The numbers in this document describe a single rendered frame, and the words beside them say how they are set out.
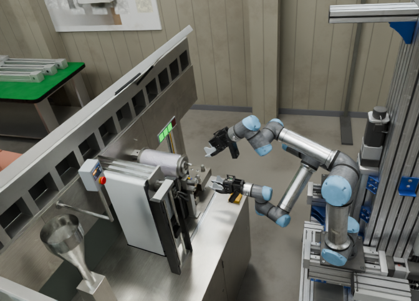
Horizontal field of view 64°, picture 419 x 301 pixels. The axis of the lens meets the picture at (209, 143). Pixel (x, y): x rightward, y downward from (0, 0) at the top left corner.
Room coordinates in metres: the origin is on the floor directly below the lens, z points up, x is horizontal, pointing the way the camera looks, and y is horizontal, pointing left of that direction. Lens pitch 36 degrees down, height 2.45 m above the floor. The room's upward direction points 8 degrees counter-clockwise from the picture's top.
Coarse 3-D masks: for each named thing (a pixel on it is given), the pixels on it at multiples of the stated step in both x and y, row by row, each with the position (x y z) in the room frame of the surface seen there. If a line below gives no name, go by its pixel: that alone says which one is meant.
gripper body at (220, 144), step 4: (224, 128) 1.33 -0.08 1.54; (228, 128) 1.34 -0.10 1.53; (216, 132) 1.39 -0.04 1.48; (220, 132) 1.35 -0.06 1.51; (224, 132) 1.32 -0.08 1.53; (216, 136) 1.34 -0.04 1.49; (220, 136) 1.33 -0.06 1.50; (224, 136) 1.32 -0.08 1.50; (228, 136) 1.30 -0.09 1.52; (212, 140) 1.34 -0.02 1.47; (216, 140) 1.32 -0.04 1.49; (220, 140) 1.33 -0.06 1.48; (224, 140) 1.32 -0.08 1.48; (228, 140) 1.29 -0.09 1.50; (212, 144) 1.33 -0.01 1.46; (216, 144) 1.33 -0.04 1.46; (220, 144) 1.31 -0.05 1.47; (224, 144) 1.32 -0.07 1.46; (216, 148) 1.33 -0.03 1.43; (220, 148) 1.31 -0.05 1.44; (224, 148) 1.31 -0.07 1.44
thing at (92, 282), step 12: (60, 228) 0.90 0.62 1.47; (72, 228) 0.91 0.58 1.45; (48, 240) 0.85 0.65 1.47; (60, 240) 0.88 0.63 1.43; (72, 252) 0.79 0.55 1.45; (84, 252) 0.85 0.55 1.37; (72, 264) 0.82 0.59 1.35; (84, 264) 0.84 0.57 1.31; (84, 276) 0.83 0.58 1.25; (96, 276) 0.87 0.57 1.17; (84, 288) 0.82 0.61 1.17; (96, 288) 0.81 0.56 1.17; (108, 288) 0.86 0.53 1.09; (84, 300) 0.82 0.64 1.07; (96, 300) 0.79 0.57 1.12; (108, 300) 0.83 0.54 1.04
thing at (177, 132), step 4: (176, 128) 2.35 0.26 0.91; (180, 128) 2.39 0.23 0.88; (176, 132) 2.35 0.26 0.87; (180, 132) 2.38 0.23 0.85; (176, 136) 2.36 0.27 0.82; (180, 136) 2.36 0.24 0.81; (176, 140) 2.36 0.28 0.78; (180, 140) 2.35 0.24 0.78; (176, 144) 2.36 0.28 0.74; (180, 144) 2.35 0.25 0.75; (184, 144) 2.40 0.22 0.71; (176, 148) 2.37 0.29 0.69; (180, 148) 2.35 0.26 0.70; (184, 148) 2.38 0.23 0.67; (176, 152) 2.37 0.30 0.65; (180, 152) 2.36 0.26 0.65; (184, 152) 2.37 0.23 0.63
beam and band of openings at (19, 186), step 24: (144, 72) 1.86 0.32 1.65; (168, 72) 2.09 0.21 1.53; (120, 96) 1.63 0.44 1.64; (144, 96) 1.81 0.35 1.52; (96, 120) 1.44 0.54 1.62; (120, 120) 1.68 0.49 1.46; (72, 144) 1.27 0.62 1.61; (96, 144) 1.41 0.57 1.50; (48, 168) 1.13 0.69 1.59; (72, 168) 1.29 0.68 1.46; (0, 192) 0.95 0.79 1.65; (24, 192) 1.01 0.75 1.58; (48, 192) 1.14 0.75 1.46; (0, 216) 0.96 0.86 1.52; (24, 216) 1.01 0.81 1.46; (0, 240) 0.86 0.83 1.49
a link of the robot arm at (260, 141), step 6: (258, 132) 1.25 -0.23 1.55; (264, 132) 1.27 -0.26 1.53; (270, 132) 1.28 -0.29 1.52; (252, 138) 1.23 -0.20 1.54; (258, 138) 1.22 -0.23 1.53; (264, 138) 1.23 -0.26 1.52; (270, 138) 1.25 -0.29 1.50; (252, 144) 1.23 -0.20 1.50; (258, 144) 1.21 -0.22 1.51; (264, 144) 1.21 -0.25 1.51; (270, 144) 1.23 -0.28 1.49; (258, 150) 1.21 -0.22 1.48; (264, 150) 1.20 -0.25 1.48; (270, 150) 1.20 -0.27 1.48
